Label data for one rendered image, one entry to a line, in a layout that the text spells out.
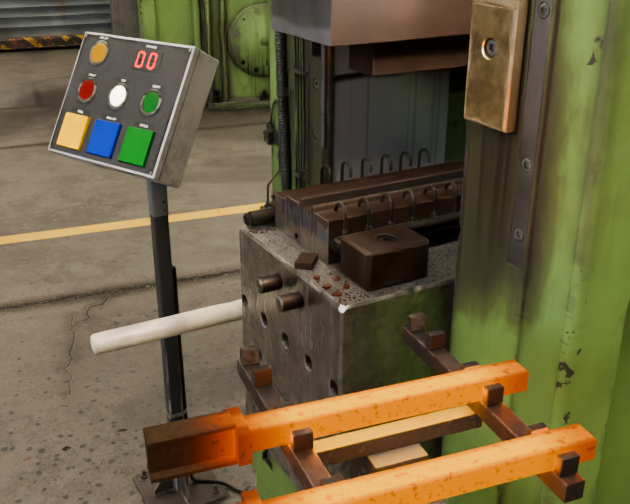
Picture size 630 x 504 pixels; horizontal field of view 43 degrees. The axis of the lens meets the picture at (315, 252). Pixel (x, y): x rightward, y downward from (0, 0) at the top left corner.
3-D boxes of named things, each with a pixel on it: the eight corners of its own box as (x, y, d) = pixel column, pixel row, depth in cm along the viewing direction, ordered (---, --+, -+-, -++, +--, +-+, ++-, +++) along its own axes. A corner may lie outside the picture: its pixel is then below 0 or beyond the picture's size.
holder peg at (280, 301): (281, 315, 130) (281, 300, 129) (274, 308, 132) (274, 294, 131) (304, 309, 132) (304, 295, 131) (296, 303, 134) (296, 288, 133)
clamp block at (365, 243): (366, 293, 125) (368, 254, 122) (339, 272, 131) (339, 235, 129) (430, 277, 130) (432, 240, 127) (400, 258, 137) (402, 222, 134)
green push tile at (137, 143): (141, 166, 163) (153, 131, 163) (116, 160, 167) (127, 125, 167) (148, 168, 164) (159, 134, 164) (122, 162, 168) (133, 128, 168)
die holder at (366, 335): (337, 541, 138) (341, 308, 120) (245, 424, 168) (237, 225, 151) (578, 444, 163) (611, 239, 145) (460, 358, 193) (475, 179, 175)
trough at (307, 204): (314, 215, 135) (314, 207, 135) (299, 205, 140) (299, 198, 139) (507, 178, 154) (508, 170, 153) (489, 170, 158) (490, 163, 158)
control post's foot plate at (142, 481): (155, 526, 207) (152, 498, 203) (129, 477, 225) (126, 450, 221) (233, 499, 216) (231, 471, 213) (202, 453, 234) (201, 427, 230)
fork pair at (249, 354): (255, 387, 86) (254, 371, 85) (239, 362, 91) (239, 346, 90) (444, 347, 94) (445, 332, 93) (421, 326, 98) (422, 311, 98)
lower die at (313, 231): (328, 264, 134) (328, 216, 131) (275, 225, 150) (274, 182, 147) (521, 220, 153) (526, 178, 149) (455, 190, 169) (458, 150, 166)
